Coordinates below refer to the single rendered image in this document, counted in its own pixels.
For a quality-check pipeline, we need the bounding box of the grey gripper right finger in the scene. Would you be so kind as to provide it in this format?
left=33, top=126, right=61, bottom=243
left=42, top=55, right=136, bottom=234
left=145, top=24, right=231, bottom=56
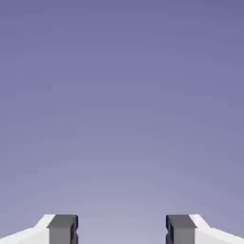
left=165, top=213, right=244, bottom=244

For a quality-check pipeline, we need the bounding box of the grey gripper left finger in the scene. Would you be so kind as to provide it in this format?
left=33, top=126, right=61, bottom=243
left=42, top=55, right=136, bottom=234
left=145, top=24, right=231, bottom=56
left=0, top=213, right=79, bottom=244

